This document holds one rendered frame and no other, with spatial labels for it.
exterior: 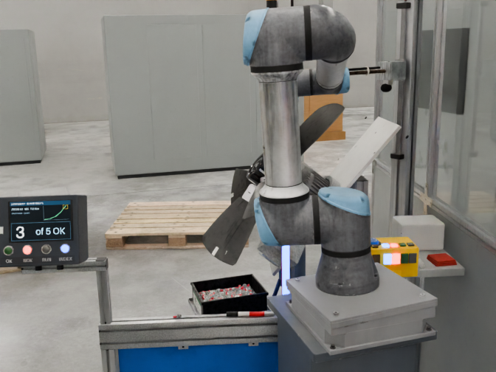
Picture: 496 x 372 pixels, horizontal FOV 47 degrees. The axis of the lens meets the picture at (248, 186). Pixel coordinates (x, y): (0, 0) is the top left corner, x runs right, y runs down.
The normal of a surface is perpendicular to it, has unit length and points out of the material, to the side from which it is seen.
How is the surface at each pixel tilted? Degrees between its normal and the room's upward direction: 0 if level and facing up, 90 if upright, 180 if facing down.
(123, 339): 90
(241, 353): 90
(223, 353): 90
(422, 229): 90
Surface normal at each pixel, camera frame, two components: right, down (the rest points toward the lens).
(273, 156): -0.45, 0.27
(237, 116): 0.27, 0.22
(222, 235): -0.57, -0.39
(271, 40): -0.08, 0.27
